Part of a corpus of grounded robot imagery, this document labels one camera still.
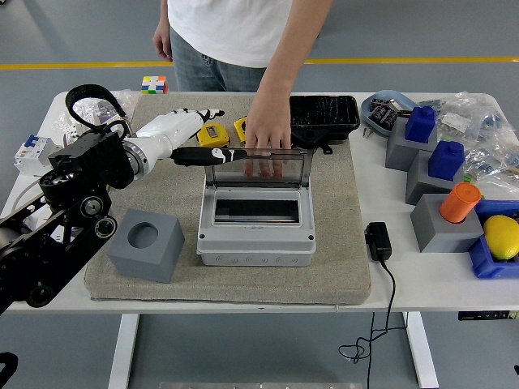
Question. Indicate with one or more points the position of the purple black small packet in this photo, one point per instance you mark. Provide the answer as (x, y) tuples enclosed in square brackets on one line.
[(379, 109), (390, 117)]

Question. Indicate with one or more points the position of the orange cylinder battery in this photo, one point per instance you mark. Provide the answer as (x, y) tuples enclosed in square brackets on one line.
[(460, 202)]

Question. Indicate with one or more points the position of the person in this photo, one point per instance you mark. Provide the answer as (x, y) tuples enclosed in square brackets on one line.
[(227, 28)]

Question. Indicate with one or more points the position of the clear bag of small parts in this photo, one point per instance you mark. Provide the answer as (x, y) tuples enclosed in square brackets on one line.
[(91, 109), (466, 113), (492, 162)]

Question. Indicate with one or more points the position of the person's right hand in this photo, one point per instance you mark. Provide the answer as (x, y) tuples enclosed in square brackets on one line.
[(163, 40)]

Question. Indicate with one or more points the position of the white table leg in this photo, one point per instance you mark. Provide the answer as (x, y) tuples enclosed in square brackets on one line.
[(421, 352), (123, 352)]

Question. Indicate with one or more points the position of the small metal clip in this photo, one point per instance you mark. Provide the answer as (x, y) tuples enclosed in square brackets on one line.
[(368, 133)]

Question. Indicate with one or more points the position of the grey electrical junction box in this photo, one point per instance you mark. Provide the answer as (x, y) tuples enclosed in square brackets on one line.
[(255, 253)]

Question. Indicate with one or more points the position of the smoky transparent box lid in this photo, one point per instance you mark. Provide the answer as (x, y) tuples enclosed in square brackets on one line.
[(227, 174)]

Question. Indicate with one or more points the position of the black power adapter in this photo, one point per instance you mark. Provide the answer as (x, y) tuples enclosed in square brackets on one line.
[(378, 241)]

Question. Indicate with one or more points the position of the puzzle cube with white cross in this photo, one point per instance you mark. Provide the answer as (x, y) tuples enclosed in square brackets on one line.
[(154, 85)]

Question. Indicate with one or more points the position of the blue block with knob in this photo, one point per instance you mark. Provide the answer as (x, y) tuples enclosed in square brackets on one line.
[(446, 162), (421, 125)]

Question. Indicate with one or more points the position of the light blue oval dish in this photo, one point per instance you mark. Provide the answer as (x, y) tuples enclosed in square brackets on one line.
[(371, 123)]

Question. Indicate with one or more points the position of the grey block holder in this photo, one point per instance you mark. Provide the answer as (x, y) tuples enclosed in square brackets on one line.
[(442, 237), (421, 186), (399, 152)]

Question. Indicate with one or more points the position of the black table control panel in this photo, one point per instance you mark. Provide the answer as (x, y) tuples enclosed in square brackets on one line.
[(482, 315)]

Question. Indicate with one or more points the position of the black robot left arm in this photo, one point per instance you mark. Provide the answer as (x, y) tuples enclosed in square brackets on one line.
[(93, 162)]

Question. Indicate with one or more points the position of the yellow tape measure black print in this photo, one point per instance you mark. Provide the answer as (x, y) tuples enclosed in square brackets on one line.
[(240, 127)]

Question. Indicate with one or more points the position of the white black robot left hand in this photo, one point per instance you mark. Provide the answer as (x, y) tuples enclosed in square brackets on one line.
[(166, 131)]

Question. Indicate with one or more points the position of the black plastic case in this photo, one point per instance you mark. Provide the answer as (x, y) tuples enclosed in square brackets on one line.
[(324, 111)]

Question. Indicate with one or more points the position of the silver metal connector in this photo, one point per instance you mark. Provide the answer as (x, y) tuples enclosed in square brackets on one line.
[(399, 107)]

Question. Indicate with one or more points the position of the person's left forearm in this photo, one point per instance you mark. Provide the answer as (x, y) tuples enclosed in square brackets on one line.
[(288, 69)]

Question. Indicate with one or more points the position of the yellow lemon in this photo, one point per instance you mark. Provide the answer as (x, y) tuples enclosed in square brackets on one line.
[(503, 237)]

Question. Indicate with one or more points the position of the white blue circuit breaker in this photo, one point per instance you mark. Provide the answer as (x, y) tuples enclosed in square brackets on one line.
[(30, 152)]

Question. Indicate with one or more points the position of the grey block with round hole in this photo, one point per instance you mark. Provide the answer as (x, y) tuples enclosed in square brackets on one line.
[(158, 259)]

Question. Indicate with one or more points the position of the person's left hand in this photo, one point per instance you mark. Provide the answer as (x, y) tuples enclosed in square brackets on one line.
[(267, 125)]

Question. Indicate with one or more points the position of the grey-brown mat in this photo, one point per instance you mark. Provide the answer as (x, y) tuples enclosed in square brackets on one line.
[(344, 202)]

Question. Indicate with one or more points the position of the blue plastic bin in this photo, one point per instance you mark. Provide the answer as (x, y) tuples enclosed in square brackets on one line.
[(484, 265)]

